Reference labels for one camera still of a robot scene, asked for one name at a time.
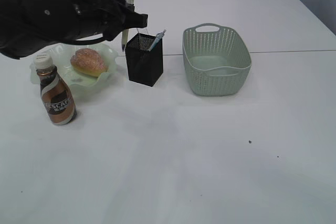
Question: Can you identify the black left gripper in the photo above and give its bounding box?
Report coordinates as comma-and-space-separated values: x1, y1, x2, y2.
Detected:
15, 0, 148, 45

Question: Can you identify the blue grey grip pen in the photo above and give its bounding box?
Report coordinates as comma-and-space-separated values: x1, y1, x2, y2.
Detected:
148, 29, 166, 51

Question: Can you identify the golden bread roll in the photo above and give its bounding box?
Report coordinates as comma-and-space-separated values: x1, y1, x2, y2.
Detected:
70, 48, 108, 77

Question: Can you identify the brown Nescafe coffee bottle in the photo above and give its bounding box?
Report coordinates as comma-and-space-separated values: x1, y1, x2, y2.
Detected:
34, 54, 77, 125

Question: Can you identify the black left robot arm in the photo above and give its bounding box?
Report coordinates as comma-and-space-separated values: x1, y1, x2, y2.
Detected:
1, 0, 148, 59

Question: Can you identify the black mesh pen holder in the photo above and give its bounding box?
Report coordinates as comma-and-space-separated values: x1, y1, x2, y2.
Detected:
125, 33, 163, 87

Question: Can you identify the pale green wavy plate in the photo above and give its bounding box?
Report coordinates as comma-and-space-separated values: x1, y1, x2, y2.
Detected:
43, 44, 118, 94

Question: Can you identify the green plastic woven basket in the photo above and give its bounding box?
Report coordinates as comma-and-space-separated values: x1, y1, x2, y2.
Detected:
182, 23, 251, 96

